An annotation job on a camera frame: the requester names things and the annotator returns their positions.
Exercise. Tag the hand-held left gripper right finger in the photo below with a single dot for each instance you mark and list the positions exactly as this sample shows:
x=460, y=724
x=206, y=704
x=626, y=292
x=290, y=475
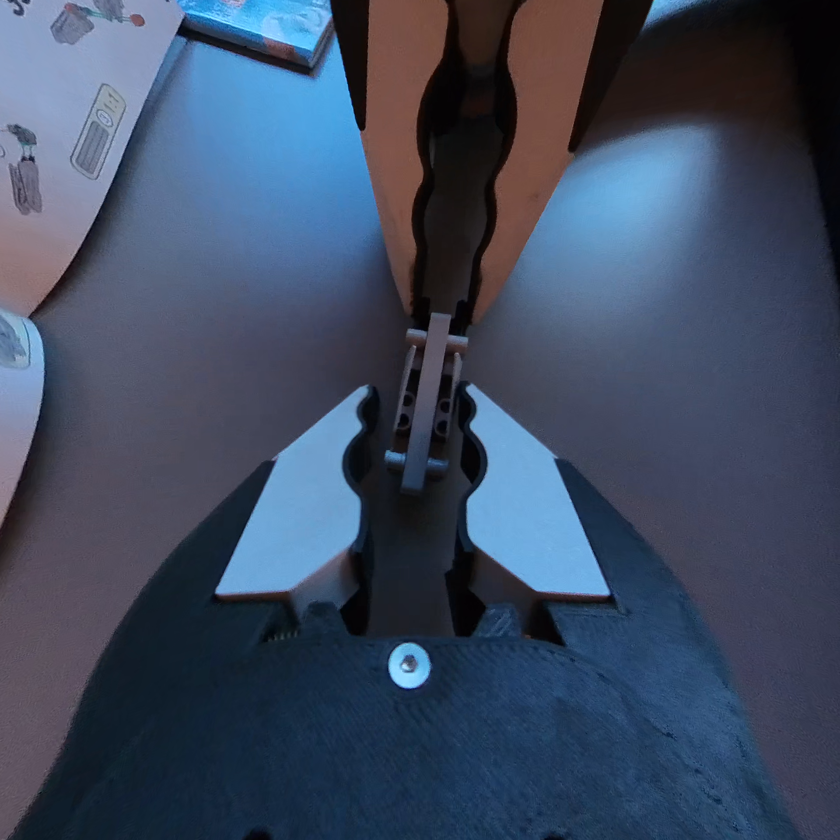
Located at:
x=532, y=518

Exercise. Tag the grey desk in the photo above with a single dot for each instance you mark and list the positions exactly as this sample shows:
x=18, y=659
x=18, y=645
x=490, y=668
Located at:
x=197, y=295

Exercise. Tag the small printed instruction sheet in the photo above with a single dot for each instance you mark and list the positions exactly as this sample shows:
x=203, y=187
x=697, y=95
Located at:
x=15, y=407

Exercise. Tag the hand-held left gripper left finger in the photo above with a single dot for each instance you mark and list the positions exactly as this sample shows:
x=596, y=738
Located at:
x=295, y=518

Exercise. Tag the large printed instruction sheet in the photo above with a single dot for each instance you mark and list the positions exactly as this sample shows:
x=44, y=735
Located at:
x=78, y=164

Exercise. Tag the blue robot toy box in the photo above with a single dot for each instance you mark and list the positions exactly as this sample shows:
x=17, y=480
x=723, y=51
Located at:
x=263, y=26

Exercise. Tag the grey toy brick assembly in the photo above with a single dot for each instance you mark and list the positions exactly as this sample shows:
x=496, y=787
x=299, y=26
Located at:
x=425, y=407

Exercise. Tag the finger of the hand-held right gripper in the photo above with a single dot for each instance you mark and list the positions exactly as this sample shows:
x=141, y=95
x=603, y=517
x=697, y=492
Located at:
x=544, y=98
x=394, y=132

